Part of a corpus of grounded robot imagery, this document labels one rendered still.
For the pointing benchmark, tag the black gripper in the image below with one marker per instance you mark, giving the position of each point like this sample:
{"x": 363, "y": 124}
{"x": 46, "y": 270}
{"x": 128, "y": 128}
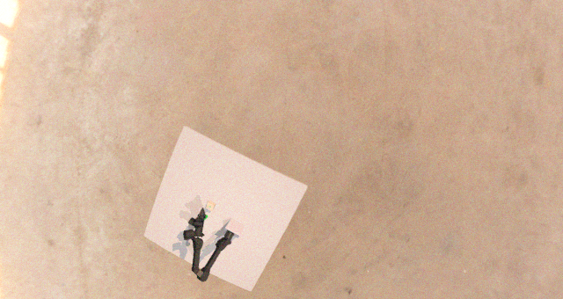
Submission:
{"x": 200, "y": 220}

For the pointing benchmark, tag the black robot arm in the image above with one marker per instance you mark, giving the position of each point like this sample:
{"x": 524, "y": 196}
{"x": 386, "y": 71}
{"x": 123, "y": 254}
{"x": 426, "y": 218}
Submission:
{"x": 195, "y": 235}

